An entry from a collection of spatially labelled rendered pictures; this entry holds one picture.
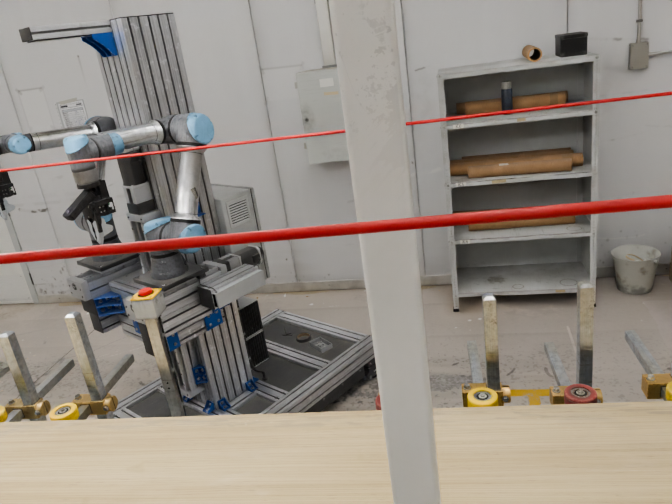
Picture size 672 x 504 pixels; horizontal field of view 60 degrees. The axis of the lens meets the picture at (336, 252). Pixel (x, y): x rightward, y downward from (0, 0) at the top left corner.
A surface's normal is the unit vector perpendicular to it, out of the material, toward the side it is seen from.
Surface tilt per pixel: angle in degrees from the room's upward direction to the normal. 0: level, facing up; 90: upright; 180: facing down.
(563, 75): 90
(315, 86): 90
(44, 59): 90
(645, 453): 0
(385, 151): 90
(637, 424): 0
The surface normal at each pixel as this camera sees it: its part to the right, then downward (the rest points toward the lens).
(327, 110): -0.18, 0.37
